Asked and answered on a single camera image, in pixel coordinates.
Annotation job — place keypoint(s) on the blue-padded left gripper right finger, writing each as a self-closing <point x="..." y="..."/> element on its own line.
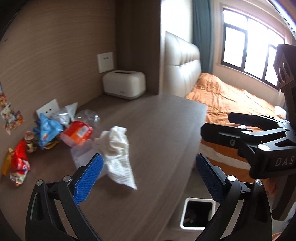
<point x="254" y="220"/>

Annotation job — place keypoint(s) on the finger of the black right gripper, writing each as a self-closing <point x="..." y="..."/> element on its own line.
<point x="234" y="137"/>
<point x="264" y="123"/>

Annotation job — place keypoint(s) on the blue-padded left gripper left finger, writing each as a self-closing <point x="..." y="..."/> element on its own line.
<point x="43" y="221"/>

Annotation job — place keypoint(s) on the red white snack bag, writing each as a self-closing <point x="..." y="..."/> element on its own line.
<point x="20" y="165"/>

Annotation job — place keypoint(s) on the white paper towel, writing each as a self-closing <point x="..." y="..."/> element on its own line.
<point x="114" y="147"/>

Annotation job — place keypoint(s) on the white square trash bin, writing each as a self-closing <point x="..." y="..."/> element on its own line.
<point x="197" y="213"/>

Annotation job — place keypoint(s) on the black framed window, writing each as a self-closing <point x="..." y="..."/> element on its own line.
<point x="249" y="46"/>

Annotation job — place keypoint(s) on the translucent plastic bag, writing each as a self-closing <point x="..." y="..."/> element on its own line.
<point x="82" y="154"/>

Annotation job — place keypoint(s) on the cream padded headboard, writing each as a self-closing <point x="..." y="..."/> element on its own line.
<point x="182" y="66"/>

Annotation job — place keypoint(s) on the blue snack wrapper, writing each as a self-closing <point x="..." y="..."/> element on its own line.
<point x="46" y="130"/>

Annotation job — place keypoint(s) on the orange red snack packet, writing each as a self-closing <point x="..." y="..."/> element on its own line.
<point x="76" y="134"/>

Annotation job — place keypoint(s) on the colourful sticker strip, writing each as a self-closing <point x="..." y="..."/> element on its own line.
<point x="12" y="119"/>

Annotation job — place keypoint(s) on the silver white foil packet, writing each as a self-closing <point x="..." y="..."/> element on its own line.
<point x="66" y="115"/>

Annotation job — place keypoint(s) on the dark green curtain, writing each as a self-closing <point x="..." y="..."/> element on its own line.
<point x="203" y="33"/>

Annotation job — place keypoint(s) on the clear crumpled plastic wrapper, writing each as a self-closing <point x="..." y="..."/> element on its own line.
<point x="91" y="118"/>

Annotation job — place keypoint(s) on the cream toaster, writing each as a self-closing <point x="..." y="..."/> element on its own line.
<point x="124" y="84"/>

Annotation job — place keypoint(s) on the lower white wall socket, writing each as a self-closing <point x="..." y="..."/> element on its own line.
<point x="49" y="108"/>

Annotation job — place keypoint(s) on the white wall socket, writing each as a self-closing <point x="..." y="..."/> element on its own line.
<point x="49" y="108"/>
<point x="105" y="62"/>

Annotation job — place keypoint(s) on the upper white wall socket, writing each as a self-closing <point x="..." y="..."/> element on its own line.
<point x="105" y="62"/>

